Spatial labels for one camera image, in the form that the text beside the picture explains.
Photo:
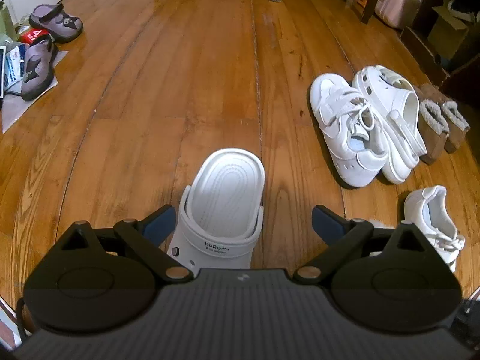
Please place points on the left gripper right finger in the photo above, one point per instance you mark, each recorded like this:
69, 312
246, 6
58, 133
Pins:
343, 238

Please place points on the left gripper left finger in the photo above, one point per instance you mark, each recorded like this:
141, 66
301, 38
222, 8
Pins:
141, 240

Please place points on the white lace sneaker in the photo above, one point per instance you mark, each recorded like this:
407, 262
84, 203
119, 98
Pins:
427, 209
353, 133

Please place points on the white clog with charms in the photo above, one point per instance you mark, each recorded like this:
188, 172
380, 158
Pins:
396, 105

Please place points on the tan fleece boot left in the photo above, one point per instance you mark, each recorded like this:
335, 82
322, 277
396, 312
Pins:
432, 126

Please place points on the tan fleece boot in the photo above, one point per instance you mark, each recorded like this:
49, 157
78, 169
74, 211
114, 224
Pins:
432, 126
458, 125

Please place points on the tan fleece boot right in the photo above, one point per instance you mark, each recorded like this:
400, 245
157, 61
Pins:
458, 125

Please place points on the purple clog near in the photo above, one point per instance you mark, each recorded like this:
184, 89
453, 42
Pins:
39, 68

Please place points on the purple clog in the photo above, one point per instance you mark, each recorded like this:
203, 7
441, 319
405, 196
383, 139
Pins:
39, 68
59, 24

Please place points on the papers and packets pile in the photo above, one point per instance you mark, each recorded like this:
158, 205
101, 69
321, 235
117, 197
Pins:
13, 66

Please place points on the pink bag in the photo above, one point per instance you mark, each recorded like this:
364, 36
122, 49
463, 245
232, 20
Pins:
397, 14

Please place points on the purple clog far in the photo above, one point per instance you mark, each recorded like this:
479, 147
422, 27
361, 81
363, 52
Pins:
59, 24

